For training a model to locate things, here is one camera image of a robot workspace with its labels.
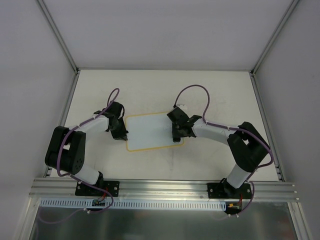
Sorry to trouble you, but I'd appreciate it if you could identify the aluminium mounting rail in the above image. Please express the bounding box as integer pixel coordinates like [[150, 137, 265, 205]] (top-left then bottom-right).
[[28, 177, 300, 202]]

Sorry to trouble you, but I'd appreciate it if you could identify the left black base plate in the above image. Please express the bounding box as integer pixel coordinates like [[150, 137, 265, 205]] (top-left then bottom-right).
[[75, 180, 120, 197]]

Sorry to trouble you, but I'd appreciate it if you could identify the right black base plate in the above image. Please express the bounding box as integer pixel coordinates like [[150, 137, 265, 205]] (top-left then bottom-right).
[[206, 181, 252, 200]]

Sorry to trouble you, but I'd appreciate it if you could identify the right aluminium frame post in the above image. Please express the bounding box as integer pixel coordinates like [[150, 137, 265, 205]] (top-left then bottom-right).
[[250, 0, 300, 75]]

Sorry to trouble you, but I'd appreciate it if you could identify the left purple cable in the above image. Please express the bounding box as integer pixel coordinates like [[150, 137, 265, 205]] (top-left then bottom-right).
[[37, 87, 120, 225]]

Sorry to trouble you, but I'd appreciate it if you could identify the left aluminium frame post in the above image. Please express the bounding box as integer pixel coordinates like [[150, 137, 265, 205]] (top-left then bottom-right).
[[35, 0, 79, 74]]

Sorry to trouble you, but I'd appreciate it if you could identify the yellow framed whiteboard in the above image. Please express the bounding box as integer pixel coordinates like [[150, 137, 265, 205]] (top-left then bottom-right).
[[124, 112, 185, 152]]

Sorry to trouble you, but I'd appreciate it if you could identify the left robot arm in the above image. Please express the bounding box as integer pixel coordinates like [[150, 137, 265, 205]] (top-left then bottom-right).
[[44, 101, 129, 196]]

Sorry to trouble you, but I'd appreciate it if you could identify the white slotted cable duct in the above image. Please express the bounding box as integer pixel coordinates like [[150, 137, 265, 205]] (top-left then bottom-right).
[[39, 198, 227, 212]]

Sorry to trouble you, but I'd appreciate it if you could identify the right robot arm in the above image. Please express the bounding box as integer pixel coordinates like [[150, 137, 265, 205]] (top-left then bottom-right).
[[167, 106, 274, 198]]

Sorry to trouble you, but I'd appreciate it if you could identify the aluminium frame post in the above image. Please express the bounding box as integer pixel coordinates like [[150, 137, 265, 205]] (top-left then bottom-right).
[[35, 0, 79, 74], [250, 0, 300, 75]]

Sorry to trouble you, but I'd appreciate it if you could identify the black whiteboard eraser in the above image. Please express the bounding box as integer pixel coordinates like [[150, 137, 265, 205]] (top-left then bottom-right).
[[172, 137, 181, 143]]

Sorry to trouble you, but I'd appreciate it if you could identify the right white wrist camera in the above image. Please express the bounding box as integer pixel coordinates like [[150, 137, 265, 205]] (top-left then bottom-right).
[[176, 104, 188, 111]]

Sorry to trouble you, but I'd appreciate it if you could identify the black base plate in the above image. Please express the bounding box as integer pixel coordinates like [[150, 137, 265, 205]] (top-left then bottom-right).
[[206, 181, 252, 200], [75, 180, 120, 197]]

